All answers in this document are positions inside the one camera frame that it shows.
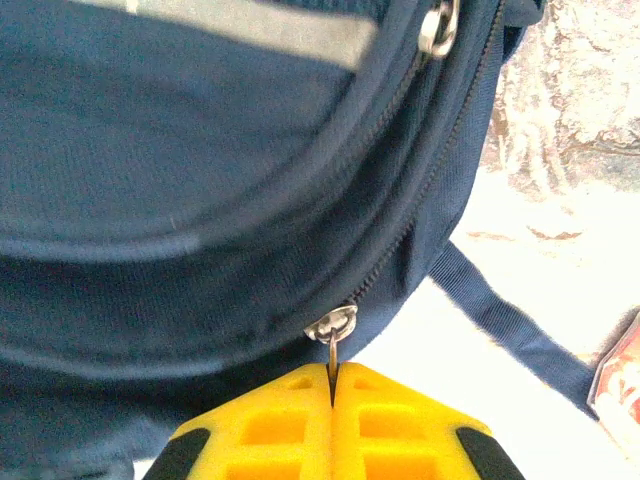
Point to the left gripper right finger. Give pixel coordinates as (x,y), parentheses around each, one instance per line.
(440,450)

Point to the navy blue backpack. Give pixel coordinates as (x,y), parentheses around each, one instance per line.
(200,150)

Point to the red rectangular box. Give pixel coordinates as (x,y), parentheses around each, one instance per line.
(622,380)

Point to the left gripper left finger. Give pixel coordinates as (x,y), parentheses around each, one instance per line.
(220,450)

